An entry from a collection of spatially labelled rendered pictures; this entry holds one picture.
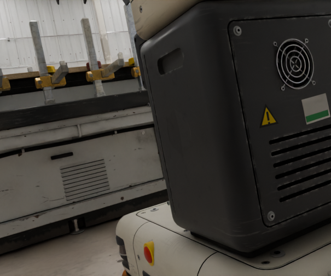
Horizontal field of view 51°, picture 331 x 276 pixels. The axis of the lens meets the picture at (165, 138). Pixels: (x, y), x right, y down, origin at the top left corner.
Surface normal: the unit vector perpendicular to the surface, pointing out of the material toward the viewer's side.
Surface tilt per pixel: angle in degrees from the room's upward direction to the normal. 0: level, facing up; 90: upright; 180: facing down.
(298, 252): 0
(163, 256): 62
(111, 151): 90
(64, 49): 90
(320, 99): 90
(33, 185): 89
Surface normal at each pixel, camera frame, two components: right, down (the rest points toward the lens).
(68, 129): 0.44, -0.04
